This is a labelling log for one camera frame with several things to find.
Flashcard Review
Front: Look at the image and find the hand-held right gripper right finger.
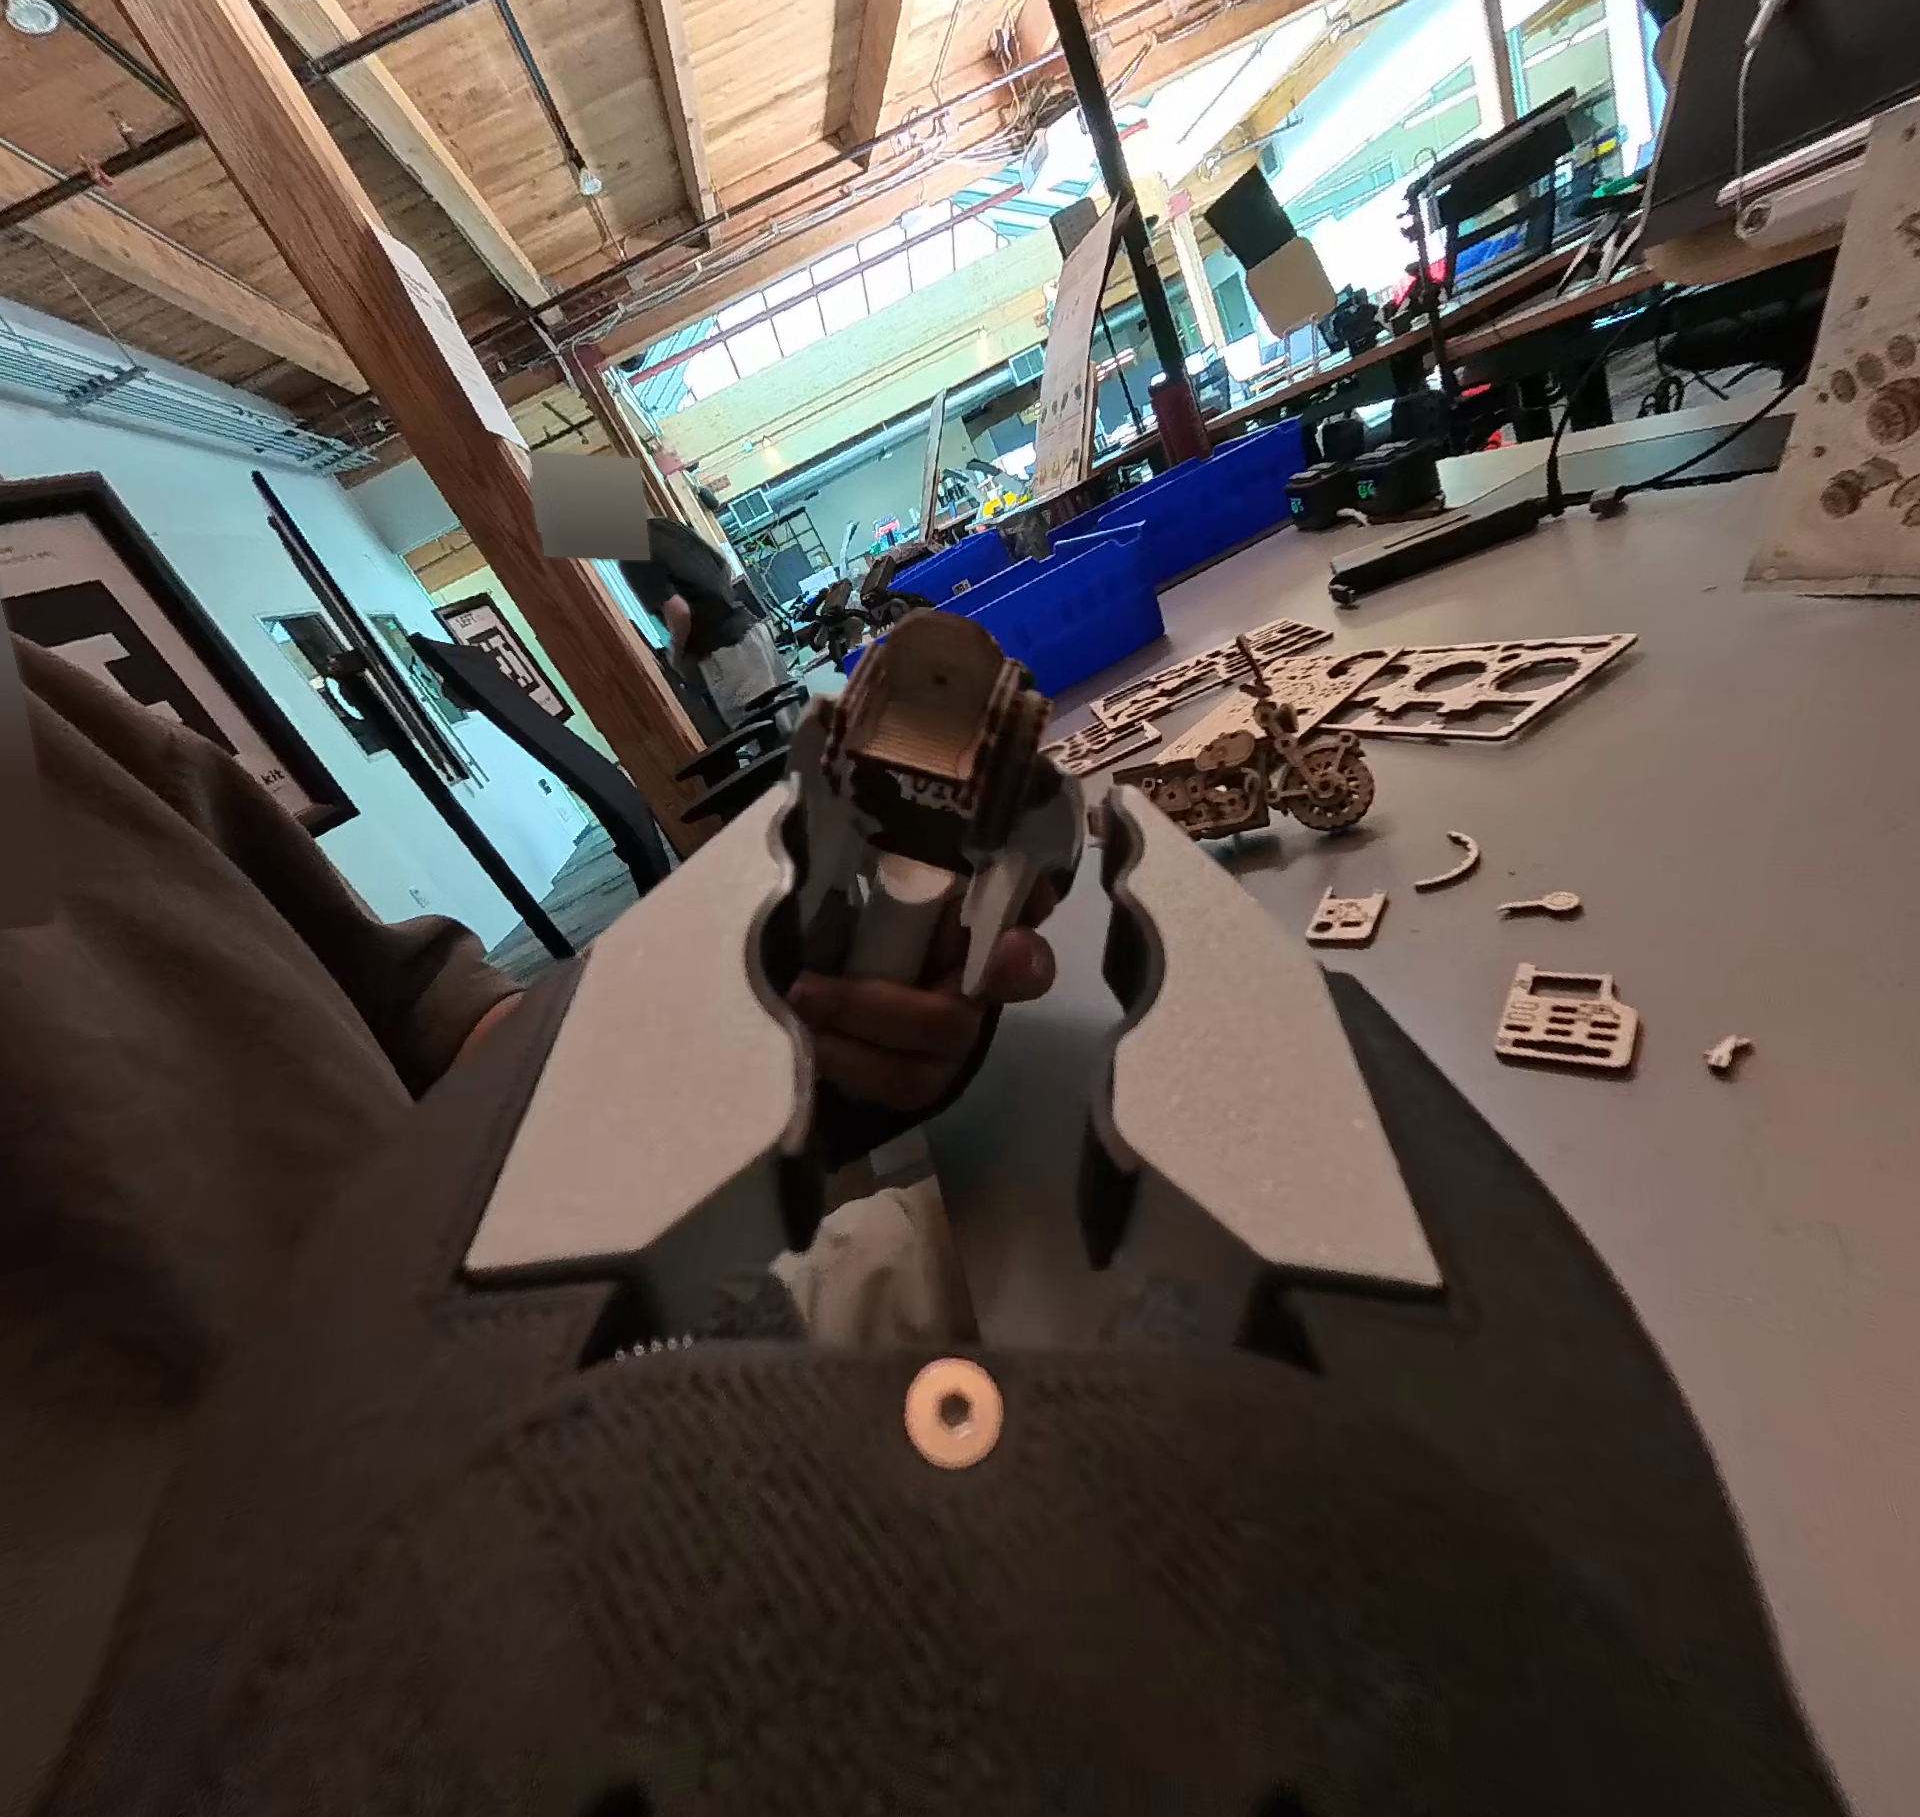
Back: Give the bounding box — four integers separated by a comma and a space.
1076, 788, 1446, 1301

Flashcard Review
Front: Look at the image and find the black office chair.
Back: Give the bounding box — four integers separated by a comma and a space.
673, 689, 808, 835

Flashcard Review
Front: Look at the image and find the framed black-and-white tag poster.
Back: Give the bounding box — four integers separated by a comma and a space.
0, 473, 362, 838

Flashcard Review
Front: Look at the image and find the wooden puzzle sheet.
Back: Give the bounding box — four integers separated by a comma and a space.
1355, 628, 1639, 752
1086, 617, 1340, 735

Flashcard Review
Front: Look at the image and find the glass panel on stand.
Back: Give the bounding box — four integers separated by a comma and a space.
251, 473, 585, 961

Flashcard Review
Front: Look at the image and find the black and white panel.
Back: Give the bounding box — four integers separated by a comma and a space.
1200, 167, 1340, 337

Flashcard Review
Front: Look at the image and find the large black monitor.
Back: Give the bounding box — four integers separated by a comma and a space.
1590, 0, 1920, 253

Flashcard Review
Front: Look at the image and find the person's left hand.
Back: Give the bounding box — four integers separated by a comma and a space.
789, 928, 1059, 1155

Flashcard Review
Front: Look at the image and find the black cable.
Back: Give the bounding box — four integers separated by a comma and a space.
1546, 347, 1803, 517

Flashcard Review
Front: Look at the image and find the small wooden sheet fragment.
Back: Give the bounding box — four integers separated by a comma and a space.
1040, 720, 1166, 787

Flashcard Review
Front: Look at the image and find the black metal pole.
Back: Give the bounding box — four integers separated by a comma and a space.
1017, 0, 1197, 426

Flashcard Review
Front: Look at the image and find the rectangular slotted wooden piece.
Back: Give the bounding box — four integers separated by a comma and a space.
1496, 961, 1641, 1077

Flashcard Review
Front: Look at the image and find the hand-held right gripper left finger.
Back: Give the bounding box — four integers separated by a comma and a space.
463, 779, 826, 1322

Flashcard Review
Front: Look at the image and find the white cylindrical device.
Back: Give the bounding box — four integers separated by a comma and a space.
1717, 145, 1876, 253

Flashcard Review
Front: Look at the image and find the wooden sidecar model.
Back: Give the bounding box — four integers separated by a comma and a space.
830, 607, 1055, 862

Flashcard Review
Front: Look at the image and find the wooden motorcycle model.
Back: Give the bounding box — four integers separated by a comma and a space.
1116, 644, 1376, 838

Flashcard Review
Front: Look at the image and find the white cable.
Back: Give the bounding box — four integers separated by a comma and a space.
1732, 0, 1803, 185

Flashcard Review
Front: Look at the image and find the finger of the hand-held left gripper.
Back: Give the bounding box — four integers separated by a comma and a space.
956, 779, 1085, 997
783, 713, 902, 982

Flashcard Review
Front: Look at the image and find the background computer monitor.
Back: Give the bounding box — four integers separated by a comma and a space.
1414, 89, 1604, 290

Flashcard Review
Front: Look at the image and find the large upright wooden sheet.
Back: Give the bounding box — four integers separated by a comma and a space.
1744, 104, 1920, 599

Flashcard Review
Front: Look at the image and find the grey desk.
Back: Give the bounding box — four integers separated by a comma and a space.
921, 388, 1920, 1817

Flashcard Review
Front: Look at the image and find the wooden support post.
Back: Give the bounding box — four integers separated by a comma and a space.
52, 0, 715, 813

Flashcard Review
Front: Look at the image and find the paper sheet on post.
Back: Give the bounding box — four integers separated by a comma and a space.
372, 226, 529, 442

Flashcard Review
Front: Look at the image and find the blue plastic bin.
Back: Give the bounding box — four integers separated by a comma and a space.
885, 537, 1168, 702
1046, 418, 1310, 599

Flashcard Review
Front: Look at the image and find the tall standing wooden sheet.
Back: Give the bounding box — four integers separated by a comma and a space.
1032, 196, 1130, 503

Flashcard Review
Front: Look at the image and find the person's left forearm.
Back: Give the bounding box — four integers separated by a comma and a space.
0, 628, 529, 1412

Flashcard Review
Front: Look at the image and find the long black bar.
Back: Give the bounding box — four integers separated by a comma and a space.
1325, 496, 1550, 607

